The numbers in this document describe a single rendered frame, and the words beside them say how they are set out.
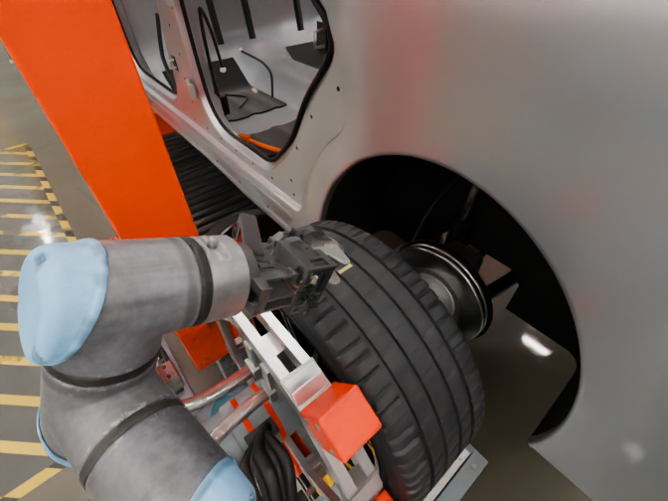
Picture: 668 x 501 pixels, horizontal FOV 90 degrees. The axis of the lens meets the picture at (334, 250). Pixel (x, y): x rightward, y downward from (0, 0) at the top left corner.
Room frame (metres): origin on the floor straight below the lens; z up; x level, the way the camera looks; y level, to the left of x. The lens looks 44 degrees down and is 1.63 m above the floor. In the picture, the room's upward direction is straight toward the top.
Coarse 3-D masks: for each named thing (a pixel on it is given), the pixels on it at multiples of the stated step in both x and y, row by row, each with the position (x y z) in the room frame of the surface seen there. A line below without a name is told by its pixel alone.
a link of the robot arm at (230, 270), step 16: (208, 240) 0.24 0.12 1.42; (224, 240) 0.25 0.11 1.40; (208, 256) 0.22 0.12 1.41; (224, 256) 0.23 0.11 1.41; (240, 256) 0.24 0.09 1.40; (224, 272) 0.21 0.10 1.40; (240, 272) 0.22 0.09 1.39; (224, 288) 0.20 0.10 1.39; (240, 288) 0.21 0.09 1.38; (224, 304) 0.20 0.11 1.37; (240, 304) 0.21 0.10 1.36; (208, 320) 0.19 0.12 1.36
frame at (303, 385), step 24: (240, 336) 0.52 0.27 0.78; (288, 336) 0.32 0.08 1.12; (240, 360) 0.47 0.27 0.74; (264, 360) 0.27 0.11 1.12; (312, 360) 0.27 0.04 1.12; (288, 384) 0.23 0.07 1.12; (312, 384) 0.23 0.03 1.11; (312, 456) 0.26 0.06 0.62; (360, 456) 0.16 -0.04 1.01; (312, 480) 0.20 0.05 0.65; (336, 480) 0.13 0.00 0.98; (360, 480) 0.13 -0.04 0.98
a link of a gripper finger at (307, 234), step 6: (294, 228) 0.33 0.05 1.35; (300, 228) 0.34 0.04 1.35; (306, 228) 0.34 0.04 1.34; (312, 228) 0.35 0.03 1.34; (294, 234) 0.33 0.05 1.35; (300, 234) 0.33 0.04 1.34; (306, 234) 0.33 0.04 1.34; (312, 234) 0.34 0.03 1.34; (318, 234) 0.35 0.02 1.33; (324, 234) 0.37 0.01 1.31; (306, 240) 0.33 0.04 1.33; (312, 240) 0.34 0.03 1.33; (318, 240) 0.35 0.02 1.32; (324, 240) 0.35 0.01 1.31; (330, 240) 0.36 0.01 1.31
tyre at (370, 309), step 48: (336, 240) 0.51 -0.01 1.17; (336, 288) 0.38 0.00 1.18; (384, 288) 0.38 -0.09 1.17; (336, 336) 0.29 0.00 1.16; (384, 336) 0.30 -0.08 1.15; (432, 336) 0.32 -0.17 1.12; (384, 384) 0.23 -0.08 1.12; (432, 384) 0.25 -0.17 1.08; (480, 384) 0.28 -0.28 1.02; (384, 432) 0.18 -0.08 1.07; (432, 432) 0.19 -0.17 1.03; (384, 480) 0.15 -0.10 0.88; (432, 480) 0.15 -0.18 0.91
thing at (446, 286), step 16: (416, 256) 0.68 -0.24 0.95; (432, 256) 0.64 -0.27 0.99; (448, 256) 0.63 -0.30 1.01; (432, 272) 0.63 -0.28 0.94; (448, 272) 0.60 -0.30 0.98; (464, 272) 0.59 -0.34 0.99; (432, 288) 0.59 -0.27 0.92; (448, 288) 0.59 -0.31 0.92; (464, 288) 0.56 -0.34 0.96; (480, 288) 0.55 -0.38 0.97; (448, 304) 0.56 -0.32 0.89; (464, 304) 0.54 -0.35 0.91; (480, 304) 0.52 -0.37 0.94; (464, 320) 0.53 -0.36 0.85; (480, 320) 0.50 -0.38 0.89; (464, 336) 0.52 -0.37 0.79
